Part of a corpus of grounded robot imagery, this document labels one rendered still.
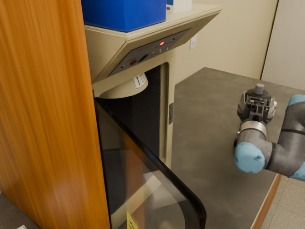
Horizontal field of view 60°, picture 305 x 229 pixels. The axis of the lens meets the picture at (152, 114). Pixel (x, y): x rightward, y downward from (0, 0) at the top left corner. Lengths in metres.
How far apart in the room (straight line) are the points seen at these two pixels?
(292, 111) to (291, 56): 2.79
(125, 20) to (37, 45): 0.12
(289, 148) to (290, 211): 1.55
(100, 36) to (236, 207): 0.67
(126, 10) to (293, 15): 3.15
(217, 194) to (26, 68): 0.69
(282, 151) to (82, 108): 0.54
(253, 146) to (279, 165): 0.08
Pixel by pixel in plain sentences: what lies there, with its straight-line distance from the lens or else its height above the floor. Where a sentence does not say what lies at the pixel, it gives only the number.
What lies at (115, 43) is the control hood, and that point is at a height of 1.50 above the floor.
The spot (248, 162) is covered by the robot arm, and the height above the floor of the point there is 1.15.
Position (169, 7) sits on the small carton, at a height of 1.52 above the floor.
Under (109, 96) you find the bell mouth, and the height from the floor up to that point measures 1.32.
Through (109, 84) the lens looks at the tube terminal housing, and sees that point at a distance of 0.54.
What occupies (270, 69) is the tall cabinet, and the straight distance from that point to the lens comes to 3.66.
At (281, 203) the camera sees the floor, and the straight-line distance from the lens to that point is 2.32.
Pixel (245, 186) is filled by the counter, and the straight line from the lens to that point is 0.97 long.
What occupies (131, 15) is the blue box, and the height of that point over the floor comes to 1.53.
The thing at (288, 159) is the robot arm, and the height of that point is 1.16.
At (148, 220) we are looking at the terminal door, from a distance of 0.42.
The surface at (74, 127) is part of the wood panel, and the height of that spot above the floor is 1.38.
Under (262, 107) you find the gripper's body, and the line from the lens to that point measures 0.87.
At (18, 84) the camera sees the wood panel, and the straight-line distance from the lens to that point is 0.51.
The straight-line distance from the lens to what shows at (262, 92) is 1.01.
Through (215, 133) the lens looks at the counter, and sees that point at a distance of 1.19.
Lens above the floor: 1.60
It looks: 31 degrees down
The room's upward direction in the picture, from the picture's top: straight up
